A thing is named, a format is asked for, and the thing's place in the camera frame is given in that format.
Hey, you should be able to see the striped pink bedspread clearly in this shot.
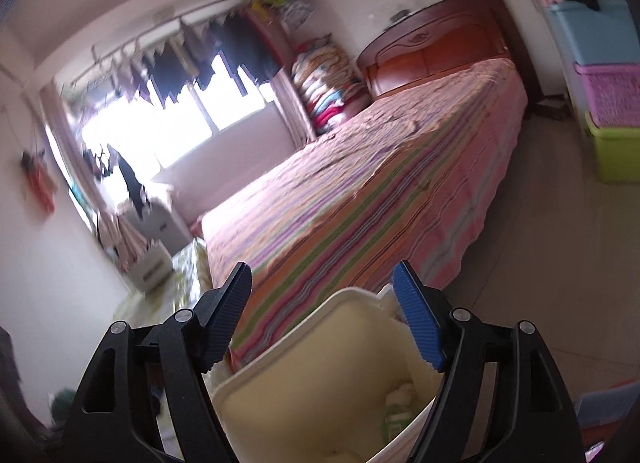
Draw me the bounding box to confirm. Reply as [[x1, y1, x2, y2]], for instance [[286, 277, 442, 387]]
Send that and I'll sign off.
[[202, 59, 527, 370]]

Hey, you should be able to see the hanging dark clothes row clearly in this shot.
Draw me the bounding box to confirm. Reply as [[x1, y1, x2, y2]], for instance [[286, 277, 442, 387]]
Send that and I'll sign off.
[[112, 9, 282, 106]]

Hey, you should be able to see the white plastic basket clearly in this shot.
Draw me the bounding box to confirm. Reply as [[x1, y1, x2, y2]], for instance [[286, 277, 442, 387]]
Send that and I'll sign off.
[[127, 242, 174, 294]]

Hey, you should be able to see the red hanging wall ornament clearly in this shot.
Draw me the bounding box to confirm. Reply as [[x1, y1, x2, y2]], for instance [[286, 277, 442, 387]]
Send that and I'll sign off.
[[20, 150, 58, 215]]

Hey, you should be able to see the green yellow checkered tablecloth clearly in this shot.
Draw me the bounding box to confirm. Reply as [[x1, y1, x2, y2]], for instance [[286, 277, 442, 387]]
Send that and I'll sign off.
[[112, 236, 214, 444]]

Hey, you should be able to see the stack of folded blankets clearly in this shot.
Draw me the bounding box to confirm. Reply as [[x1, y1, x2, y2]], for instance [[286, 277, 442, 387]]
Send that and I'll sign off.
[[292, 34, 372, 136]]

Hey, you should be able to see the green storage box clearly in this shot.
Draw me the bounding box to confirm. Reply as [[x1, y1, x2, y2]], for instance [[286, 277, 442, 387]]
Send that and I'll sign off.
[[585, 112, 640, 183]]

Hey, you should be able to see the cream plastic trash bin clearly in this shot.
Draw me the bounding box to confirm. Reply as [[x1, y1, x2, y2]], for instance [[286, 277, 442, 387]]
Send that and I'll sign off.
[[212, 285, 442, 462]]

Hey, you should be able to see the white drawer cabinet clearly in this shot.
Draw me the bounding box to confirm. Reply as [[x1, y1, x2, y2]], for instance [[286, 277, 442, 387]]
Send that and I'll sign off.
[[124, 200, 193, 256]]

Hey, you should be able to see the purple storage basket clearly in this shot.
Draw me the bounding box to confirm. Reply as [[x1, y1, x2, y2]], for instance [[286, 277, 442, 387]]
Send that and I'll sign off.
[[574, 63, 640, 128]]

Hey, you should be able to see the green fuzzy plush ball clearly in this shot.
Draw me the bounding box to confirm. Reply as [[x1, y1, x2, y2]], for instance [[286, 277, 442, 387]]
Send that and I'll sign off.
[[50, 388, 76, 425]]

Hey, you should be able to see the red wooden headboard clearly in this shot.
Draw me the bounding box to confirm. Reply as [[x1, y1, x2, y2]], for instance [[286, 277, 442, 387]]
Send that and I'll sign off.
[[357, 0, 542, 103]]

